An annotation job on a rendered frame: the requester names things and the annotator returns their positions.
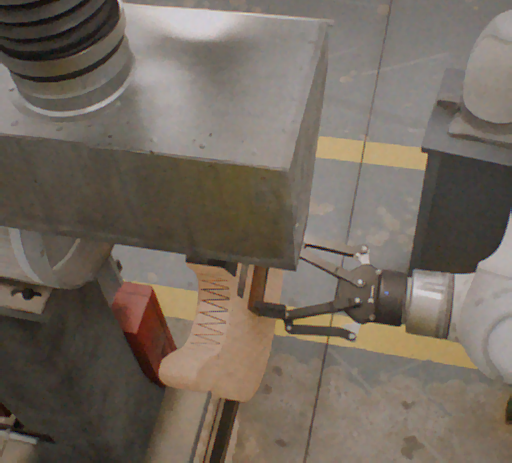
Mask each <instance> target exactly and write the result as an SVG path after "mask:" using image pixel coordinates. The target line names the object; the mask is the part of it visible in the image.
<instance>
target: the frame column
mask: <svg viewBox="0 0 512 463"><path fill-rule="evenodd" d="M165 391H166V385H165V388H164V390H163V389H162V388H161V387H159V386H158V385H157V384H156V383H155V382H152V381H151V380H150V379H149V377H148V376H147V375H146V374H144V372H143V370H142V368H141V366H140V364H139V362H138V360H136V357H135V355H134V353H133V351H132V349H131V347H130V345H129V343H128V340H127V338H126V336H125V334H124V332H123V330H122V328H121V326H120V324H118V321H117V319H116V317H115V315H114V313H113V311H112V309H111V307H110V305H109V302H108V300H107V298H106V296H105V294H104V292H103V290H102V288H100V285H99V283H98V281H97V279H96V277H95V280H94V281H92V282H91V281H90V282H88V283H87V284H85V285H83V286H80V288H78V289H74V290H67V289H64V290H62V292H61V294H60V297H59V299H58V301H57V303H56V307H55V309H54V311H53V313H52V316H51V318H50V320H49V322H48V323H45V322H38V321H33V320H27V319H21V318H15V317H10V316H3V315H0V403H2V404H3V405H4V406H5V407H6V408H7V409H8V410H9V411H10V412H11V413H12V414H13V415H14V416H15V417H16V418H17V419H18V420H19V422H21V423H22V424H23V425H24V426H25V427H26V428H27V430H28V431H33V432H38V433H43V434H48V435H50V437H51V438H52V440H53V441H54V442H55V443H54V444H49V443H44V442H40V443H39V450H37V460H38V462H39V463H143V460H144V457H145V453H146V450H147V447H148V444H149V441H150V438H151V433H152V430H154V427H155V424H156V421H157V418H158V414H159V410H160V407H161V404H162V401H163V398H164V394H165Z"/></svg>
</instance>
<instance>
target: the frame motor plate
mask: <svg viewBox="0 0 512 463"><path fill-rule="evenodd" d="M62 290H64V289H57V288H52V286H46V285H39V284H33V283H27V282H20V281H14V280H8V279H1V278H0V315H3V316H10V317H15V318H21V319H27V320H33V321H38V322H45V323H48V322H49V320H50V318H51V316H52V313H53V311H54V309H55V307H56V303H57V301H58V299H59V297H60V294H61V292H62Z"/></svg>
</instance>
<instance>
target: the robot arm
mask: <svg viewBox="0 0 512 463"><path fill-rule="evenodd" d="M438 98H439V100H437V106H438V107H441V108H443V109H447V110H449V111H452V112H455V115H454V119H453V121H452V122H451V124H450V126H449V127H448V131H447V133H448V135H449V136H450V137H453V138H469V139H473V140H478V142H484V143H489V144H494V145H499V146H505V147H509V148H512V10H511V11H506V12H504V13H501V14H499V15H497V16H496V17H494V18H493V19H492V20H491V21H490V22H489V23H488V24H486V25H485V28H484V29H483V30H482V32H481V33H480V35H479V36H478V38H477V40H476V42H475V44H474V46H473V49H472V52H471V55H470V58H469V62H468V67H467V71H465V77H464V80H463V81H462V82H461V83H460V94H439V96H438ZM306 247H311V248H316V249H321V251H325V252H329V253H333V254H338V255H343V256H347V257H354V258H355V260H356V261H360V262H361V263H362V265H360V266H358V267H356V269H354V270H351V271H349V272H348V271H346V270H344V269H342V267H340V266H337V265H334V264H332V263H331V262H329V261H327V260H325V259H323V258H321V257H319V256H316V255H314V254H312V253H310V252H308V251H306V249H305V248H306ZM368 253H369V251H368V246H367V245H366V244H360V245H348V244H344V243H339V242H334V241H330V240H326V239H321V238H316V237H312V236H308V235H305V237H304V241H303V245H302V251H301V255H300V259H302V260H304V261H306V262H308V263H310V264H311V265H313V266H315V268H318V269H320V270H322V271H324V272H326V273H328V274H330V275H332V276H334V277H336V278H338V279H339V280H340V291H339V293H338V298H337V300H332V301H329V302H324V303H319V305H313V306H307V307H302V308H296V309H291V310H287V307H286V306H285V305H280V304H273V302H266V301H257V300H255V302H254V309H260V313H259V314H260V315H261V316H264V317H268V318H275V319H282V320H283V322H284V325H285V330H286V332H288V333H289V334H298V335H315V336H332V337H341V338H344V339H346V341H348V342H350V343H355V342H356V341H357V334H358V332H359V329H360V327H361V325H365V324H368V323H374V324H380V325H386V326H394V327H401V324H405V332H406V333H409V334H414V335H420V336H428V337H434V338H437V339H445V340H451V341H454V343H456V342H457V344H460V345H461V346H462V347H463V348H464V350H465V352H467V354H468V356H469V358H470V359H471V360H472V363H473V364H474V365H475V366H476V367H477V368H478V369H479V370H480V371H481V372H482V373H483V374H485V375H487V376H488V377H490V378H492V379H494V380H497V381H501V383H505V384H510V385H512V210H511V215H510V219H509V223H508V227H507V230H506V234H505V237H504V239H503V242H501V244H500V246H499V247H498V249H497V250H496V252H495V253H494V254H493V255H492V256H491V257H489V258H488V259H486V260H484V261H481V262H479V263H478V266H477V270H476V272H475V273H473V274H463V275H458V274H450V273H440V272H433V271H432V272H430V271H422V270H414V271H413V274H412V278H410V277H407V273H404V272H396V271H388V270H381V269H377V267H375V266H373V265H372V264H369V260H368ZM343 311H344V312H345V313H346V314H347V315H348V316H349V317H350V318H351V319H352V320H354V324H351V325H345V326H344V327H343V328H341V327H332V326H314V325H296V324H293V320H294V319H300V318H306V317H311V316H316V315H323V314H328V313H337V312H343Z"/></svg>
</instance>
